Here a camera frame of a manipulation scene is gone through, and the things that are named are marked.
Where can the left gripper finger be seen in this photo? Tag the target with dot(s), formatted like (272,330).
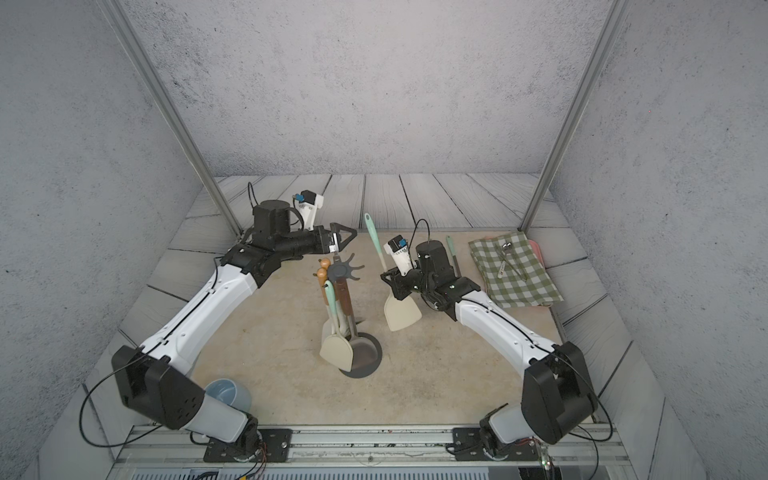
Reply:
(340,244)
(338,228)

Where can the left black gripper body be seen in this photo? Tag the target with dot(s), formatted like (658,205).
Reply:
(312,243)

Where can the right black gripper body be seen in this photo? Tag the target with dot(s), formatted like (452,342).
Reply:
(415,279)

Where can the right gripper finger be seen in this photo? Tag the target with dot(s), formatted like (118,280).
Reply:
(395,294)
(390,276)

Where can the cream spatula mint handle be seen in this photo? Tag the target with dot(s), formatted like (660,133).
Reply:
(399,314)

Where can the grey spatula mint handle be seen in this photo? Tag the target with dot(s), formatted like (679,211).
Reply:
(452,250)

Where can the grey utensil rack stand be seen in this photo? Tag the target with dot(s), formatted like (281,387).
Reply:
(339,268)

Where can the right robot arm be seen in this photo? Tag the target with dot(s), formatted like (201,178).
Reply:
(558,393)

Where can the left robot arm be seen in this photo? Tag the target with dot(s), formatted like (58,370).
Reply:
(152,379)

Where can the green checkered cloth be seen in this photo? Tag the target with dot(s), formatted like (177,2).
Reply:
(530,286)

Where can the metal spoon on cloth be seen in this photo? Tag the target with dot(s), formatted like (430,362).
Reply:
(506,266)

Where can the pink board under cloth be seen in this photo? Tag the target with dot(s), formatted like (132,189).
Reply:
(537,252)

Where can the light blue cup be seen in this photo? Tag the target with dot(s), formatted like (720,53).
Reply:
(231,393)

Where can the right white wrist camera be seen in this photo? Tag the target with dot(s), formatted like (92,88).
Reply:
(398,248)

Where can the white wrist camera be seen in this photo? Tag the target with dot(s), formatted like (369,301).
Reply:
(308,203)
(398,248)

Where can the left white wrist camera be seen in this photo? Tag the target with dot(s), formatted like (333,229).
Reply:
(308,203)

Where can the grey ladle brown handle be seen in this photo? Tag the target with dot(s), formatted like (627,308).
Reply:
(367,353)

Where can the cream turner wooden handle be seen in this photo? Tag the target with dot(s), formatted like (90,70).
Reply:
(336,349)

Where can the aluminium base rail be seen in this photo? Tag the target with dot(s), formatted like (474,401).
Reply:
(374,452)

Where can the left frame post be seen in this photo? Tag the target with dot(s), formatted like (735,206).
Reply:
(136,53)

